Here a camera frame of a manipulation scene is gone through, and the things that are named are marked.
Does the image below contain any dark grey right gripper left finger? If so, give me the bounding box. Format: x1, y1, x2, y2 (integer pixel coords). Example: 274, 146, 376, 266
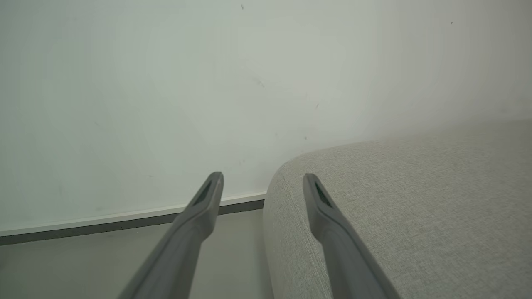
118, 171, 224, 299

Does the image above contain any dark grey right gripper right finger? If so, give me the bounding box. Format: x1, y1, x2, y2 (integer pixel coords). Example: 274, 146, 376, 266
302, 173, 402, 299

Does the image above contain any white and black baseboard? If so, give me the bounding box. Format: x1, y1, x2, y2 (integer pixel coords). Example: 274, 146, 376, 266
0, 191, 266, 246

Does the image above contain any light beige fabric sofa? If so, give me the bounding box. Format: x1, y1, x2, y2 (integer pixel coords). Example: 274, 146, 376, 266
263, 120, 532, 299

